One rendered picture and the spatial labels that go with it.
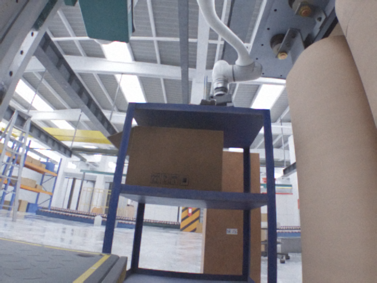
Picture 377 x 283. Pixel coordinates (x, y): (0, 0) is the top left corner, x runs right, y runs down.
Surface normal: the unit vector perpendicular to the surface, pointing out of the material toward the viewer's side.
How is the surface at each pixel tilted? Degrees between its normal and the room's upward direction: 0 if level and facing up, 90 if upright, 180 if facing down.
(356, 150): 90
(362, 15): 90
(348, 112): 90
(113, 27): 180
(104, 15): 180
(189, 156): 90
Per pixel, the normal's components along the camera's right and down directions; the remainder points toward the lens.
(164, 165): 0.01, -0.38
